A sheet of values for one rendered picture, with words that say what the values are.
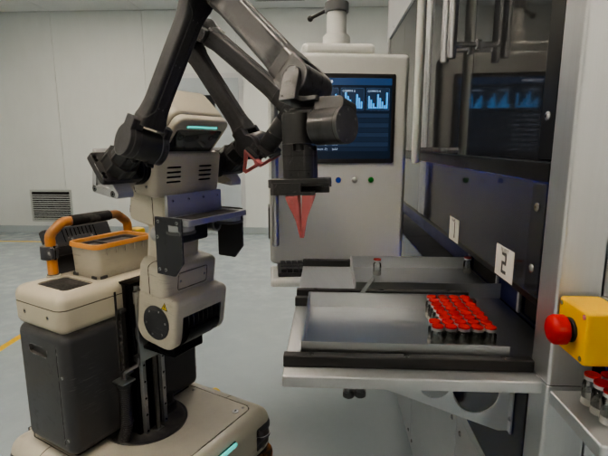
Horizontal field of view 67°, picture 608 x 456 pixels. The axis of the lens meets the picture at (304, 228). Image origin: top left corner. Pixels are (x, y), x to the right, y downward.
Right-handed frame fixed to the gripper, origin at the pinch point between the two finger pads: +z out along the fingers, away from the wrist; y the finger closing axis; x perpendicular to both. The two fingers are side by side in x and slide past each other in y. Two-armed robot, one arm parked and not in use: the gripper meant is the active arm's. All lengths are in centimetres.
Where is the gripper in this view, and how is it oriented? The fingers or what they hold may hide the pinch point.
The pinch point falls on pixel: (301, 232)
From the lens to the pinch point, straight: 77.1
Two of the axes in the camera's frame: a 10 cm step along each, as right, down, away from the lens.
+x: 0.5, -1.5, 9.9
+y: 10.0, -0.2, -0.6
